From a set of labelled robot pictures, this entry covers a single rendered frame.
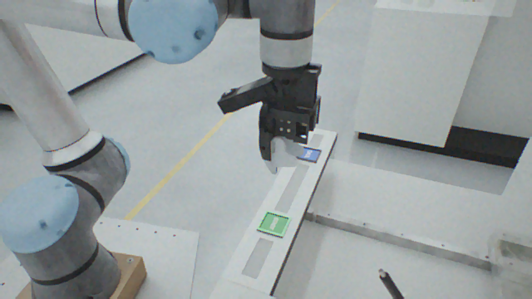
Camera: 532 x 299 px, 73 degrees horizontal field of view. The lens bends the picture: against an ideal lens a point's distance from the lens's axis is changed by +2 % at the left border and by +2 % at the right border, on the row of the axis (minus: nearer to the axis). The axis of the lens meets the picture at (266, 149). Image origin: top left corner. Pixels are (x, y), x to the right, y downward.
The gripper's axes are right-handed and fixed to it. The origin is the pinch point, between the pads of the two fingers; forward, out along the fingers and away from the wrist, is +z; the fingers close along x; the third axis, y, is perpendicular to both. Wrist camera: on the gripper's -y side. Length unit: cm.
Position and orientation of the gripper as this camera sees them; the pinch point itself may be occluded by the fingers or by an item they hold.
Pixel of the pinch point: (271, 166)
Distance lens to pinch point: 64.5
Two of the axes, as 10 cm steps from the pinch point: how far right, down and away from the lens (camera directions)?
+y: 9.3, 2.1, -3.0
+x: 3.6, -5.3, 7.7
